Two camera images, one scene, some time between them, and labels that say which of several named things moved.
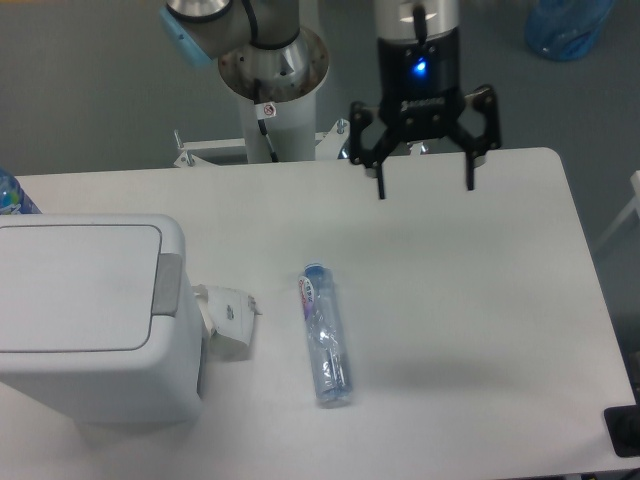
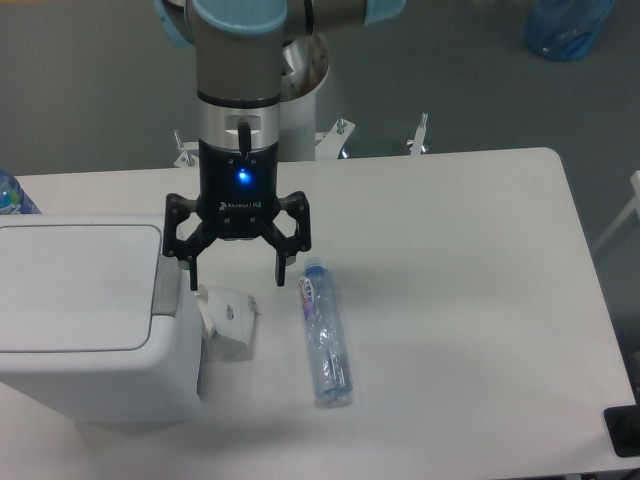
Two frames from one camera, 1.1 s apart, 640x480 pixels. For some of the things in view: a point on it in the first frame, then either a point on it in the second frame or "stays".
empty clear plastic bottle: [329, 350] stays
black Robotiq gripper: [421, 98] to [238, 191]
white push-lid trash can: [101, 316] stays
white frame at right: [635, 204] stays
